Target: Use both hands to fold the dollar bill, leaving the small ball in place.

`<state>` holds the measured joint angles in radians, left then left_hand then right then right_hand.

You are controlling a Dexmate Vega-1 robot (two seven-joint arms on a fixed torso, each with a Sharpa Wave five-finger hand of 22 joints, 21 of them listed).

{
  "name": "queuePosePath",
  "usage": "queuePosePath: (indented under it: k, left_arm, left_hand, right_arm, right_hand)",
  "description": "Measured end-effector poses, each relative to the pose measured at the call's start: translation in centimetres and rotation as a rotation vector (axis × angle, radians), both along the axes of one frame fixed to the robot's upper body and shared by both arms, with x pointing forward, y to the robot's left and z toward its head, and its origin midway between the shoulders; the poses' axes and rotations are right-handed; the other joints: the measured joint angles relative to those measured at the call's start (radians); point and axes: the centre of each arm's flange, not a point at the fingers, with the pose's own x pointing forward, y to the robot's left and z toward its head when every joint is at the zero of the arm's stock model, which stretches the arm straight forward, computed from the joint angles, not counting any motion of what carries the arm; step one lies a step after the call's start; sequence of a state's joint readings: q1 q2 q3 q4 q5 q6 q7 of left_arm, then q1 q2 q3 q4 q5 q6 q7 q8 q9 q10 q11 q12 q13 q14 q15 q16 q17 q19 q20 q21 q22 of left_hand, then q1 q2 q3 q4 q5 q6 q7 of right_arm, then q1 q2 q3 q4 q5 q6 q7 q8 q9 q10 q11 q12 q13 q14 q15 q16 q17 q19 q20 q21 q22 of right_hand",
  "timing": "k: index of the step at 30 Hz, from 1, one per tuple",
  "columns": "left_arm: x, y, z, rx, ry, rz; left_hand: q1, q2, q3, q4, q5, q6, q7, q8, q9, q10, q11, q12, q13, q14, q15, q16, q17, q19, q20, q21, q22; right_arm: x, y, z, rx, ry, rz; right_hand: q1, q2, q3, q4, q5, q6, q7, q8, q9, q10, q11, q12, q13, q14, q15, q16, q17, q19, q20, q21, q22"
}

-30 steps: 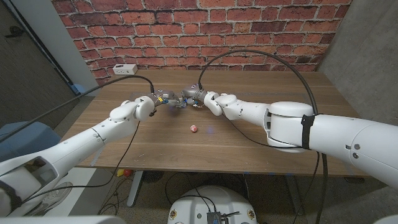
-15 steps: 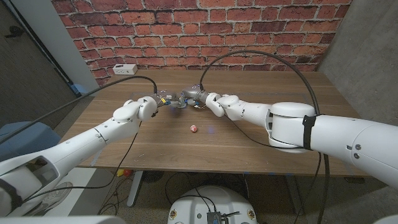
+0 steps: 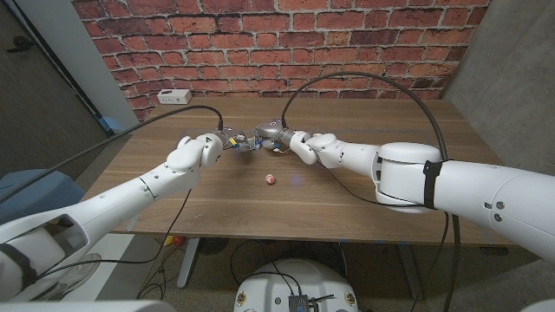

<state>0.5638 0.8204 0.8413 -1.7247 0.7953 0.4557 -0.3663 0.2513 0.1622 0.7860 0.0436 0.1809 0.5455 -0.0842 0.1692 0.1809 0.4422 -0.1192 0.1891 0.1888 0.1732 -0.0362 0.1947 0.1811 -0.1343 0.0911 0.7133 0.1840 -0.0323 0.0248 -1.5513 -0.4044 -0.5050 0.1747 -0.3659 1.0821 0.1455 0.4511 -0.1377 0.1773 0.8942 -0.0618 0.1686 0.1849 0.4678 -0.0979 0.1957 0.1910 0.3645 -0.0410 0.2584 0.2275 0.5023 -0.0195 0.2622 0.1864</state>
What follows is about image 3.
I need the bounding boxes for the grey torso connector box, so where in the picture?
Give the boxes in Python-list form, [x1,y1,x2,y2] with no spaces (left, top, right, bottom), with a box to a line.
[288,294,310,312]

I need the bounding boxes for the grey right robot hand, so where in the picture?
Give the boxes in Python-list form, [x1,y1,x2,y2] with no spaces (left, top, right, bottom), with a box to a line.
[253,120,297,153]

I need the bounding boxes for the grey table leg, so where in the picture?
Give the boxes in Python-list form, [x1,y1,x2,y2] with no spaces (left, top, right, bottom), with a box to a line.
[176,237,201,289]
[396,243,425,301]

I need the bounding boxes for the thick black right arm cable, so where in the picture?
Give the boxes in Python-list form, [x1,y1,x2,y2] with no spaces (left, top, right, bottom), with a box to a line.
[280,70,461,312]

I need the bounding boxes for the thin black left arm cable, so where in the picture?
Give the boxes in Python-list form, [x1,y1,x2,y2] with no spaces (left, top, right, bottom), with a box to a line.
[36,188,194,281]

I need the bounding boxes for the printed brick wall backdrop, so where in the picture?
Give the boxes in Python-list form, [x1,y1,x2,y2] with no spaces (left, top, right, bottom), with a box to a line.
[71,0,492,123]

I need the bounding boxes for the black door handle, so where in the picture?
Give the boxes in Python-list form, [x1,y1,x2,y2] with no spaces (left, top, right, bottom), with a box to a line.
[6,36,35,54]

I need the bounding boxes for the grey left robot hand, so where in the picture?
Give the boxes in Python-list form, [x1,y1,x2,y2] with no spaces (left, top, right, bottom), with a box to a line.
[220,129,258,153]

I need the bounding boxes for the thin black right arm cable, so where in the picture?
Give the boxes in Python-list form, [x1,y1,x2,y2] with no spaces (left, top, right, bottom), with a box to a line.
[316,159,450,312]

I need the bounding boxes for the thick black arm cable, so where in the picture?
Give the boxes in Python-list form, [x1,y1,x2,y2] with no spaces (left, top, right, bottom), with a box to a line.
[280,70,461,312]
[0,103,225,205]

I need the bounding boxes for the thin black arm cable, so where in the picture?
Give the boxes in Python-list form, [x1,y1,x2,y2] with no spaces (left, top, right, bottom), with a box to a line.
[316,159,450,312]
[36,188,194,281]

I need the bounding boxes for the black floor cable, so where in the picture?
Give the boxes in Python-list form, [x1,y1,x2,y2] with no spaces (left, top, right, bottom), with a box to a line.
[228,238,304,300]

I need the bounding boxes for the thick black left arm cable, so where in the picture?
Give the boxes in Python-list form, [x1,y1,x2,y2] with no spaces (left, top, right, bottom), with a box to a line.
[0,103,225,205]

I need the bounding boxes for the black round floor fan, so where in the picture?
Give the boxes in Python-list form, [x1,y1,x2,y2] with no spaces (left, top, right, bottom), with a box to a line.
[198,237,230,256]

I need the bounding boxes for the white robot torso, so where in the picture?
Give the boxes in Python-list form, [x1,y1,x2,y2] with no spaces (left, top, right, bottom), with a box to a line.
[232,258,360,312]

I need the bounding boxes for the blue upholstered seat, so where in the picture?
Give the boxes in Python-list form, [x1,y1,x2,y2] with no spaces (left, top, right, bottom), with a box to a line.
[0,169,87,226]

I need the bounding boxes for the grey sneaker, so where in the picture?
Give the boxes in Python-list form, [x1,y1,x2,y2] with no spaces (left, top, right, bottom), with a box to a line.
[42,253,103,300]

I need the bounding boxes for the white power strip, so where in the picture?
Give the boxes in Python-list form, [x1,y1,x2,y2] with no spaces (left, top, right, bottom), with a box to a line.
[156,88,193,106]

